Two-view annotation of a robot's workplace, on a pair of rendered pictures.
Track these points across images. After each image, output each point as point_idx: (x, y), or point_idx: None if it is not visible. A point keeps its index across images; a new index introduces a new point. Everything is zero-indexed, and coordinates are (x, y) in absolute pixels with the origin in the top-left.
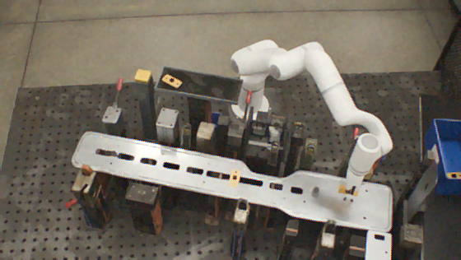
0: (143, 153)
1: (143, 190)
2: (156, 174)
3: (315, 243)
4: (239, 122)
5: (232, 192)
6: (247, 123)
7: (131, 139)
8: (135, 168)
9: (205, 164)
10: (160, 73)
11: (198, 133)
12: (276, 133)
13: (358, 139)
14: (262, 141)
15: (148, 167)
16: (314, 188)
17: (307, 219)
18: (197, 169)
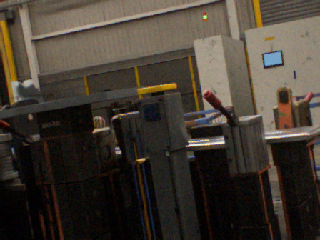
0: (200, 142)
1: (209, 124)
2: (188, 140)
3: None
4: (37, 141)
5: None
6: (38, 102)
7: (216, 142)
8: (217, 137)
9: (116, 151)
10: (121, 89)
11: (106, 127)
12: (5, 133)
13: None
14: (16, 183)
15: (197, 140)
16: (13, 148)
17: None
18: (127, 223)
